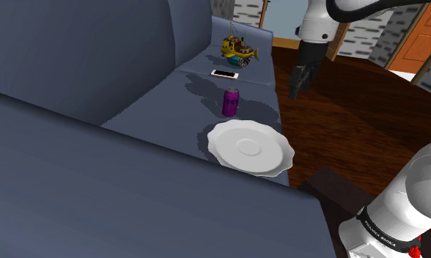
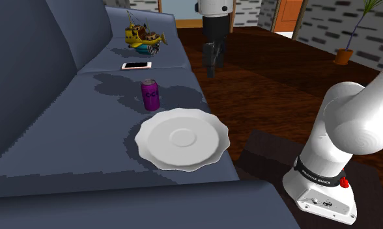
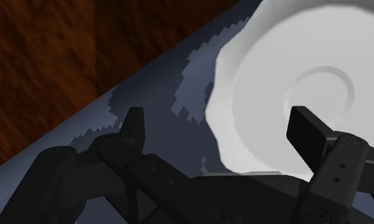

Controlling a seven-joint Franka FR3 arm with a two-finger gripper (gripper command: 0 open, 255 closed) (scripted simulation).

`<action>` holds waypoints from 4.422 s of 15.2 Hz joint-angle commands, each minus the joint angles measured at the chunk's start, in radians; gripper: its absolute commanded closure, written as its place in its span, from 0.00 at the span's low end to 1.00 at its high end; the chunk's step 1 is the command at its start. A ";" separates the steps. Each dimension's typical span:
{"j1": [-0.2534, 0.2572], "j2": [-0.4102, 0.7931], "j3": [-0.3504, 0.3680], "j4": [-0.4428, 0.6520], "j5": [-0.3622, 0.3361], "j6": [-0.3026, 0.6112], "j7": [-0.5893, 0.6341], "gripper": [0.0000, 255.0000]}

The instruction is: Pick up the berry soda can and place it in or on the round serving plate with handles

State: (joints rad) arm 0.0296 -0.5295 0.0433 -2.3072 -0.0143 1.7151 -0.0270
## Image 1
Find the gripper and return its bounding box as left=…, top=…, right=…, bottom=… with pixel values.
left=287, top=40, right=328, bottom=101

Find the purple drink can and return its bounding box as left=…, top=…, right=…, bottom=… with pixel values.
left=221, top=87, right=240, bottom=118

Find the yellow toy boat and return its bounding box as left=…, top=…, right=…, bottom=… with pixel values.
left=220, top=22, right=259, bottom=69

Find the white smartphone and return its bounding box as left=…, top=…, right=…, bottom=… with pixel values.
left=210, top=69, right=240, bottom=80

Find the white scalloped plate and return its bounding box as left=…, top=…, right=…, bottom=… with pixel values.
left=207, top=119, right=295, bottom=178

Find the orange wooden door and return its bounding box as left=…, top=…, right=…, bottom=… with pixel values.
left=383, top=0, right=431, bottom=85

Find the blue-grey sofa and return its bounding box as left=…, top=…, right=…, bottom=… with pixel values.
left=0, top=0, right=337, bottom=258

